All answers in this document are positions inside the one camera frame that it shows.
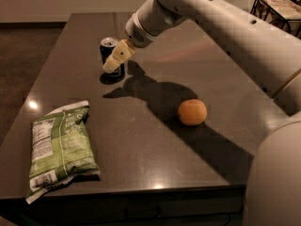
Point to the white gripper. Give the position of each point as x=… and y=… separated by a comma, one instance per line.
x=136, y=33

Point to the blue pepsi can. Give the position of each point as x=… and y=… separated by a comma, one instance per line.
x=112, y=69

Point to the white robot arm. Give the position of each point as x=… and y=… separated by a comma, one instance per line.
x=271, y=58

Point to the orange fruit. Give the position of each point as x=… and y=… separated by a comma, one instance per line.
x=192, y=112

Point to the green chip bag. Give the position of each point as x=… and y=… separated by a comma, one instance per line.
x=61, y=150

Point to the black wire basket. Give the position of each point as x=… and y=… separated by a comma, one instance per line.
x=284, y=14

